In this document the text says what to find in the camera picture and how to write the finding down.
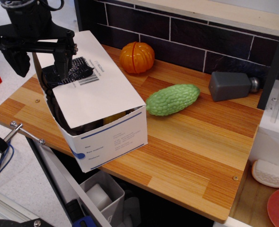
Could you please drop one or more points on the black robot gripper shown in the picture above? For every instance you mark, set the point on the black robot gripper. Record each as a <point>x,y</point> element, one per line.
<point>32,29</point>

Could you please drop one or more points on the white cardboard box with flap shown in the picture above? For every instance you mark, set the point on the white cardboard box with flap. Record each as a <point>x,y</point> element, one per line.
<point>106,93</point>

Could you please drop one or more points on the yellow toy corn front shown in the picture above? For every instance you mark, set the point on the yellow toy corn front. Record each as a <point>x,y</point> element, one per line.
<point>113,118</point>

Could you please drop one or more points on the orange toy pumpkin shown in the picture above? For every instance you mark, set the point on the orange toy pumpkin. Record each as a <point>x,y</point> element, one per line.
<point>137,57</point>

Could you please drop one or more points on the metal table clamp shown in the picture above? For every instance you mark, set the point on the metal table clamp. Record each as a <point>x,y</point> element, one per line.
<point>4,142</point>

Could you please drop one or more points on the green toy bitter gourd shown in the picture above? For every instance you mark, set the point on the green toy bitter gourd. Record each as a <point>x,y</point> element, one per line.
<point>172,99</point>

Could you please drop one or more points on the white cup in bin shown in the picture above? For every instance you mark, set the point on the white cup in bin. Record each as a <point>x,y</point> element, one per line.
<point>99,197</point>

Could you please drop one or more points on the grey plastic bin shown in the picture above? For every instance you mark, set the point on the grey plastic bin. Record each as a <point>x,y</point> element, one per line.
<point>114,212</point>

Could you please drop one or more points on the grey shaker bottle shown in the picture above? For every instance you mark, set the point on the grey shaker bottle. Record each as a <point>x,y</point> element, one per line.
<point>232,85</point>

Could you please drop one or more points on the wooden shelf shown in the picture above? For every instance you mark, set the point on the wooden shelf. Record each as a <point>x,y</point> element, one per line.
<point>239,17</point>

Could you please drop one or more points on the white toy bread slice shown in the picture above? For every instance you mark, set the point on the white toy bread slice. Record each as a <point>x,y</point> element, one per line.
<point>266,173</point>

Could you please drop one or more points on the blue black tool handle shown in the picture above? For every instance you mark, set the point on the blue black tool handle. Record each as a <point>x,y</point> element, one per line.
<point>77,216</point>

